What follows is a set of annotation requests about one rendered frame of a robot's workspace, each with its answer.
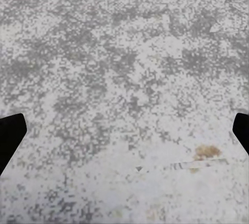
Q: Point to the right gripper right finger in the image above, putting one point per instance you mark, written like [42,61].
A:
[241,130]

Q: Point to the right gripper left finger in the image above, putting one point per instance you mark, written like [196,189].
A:
[12,131]

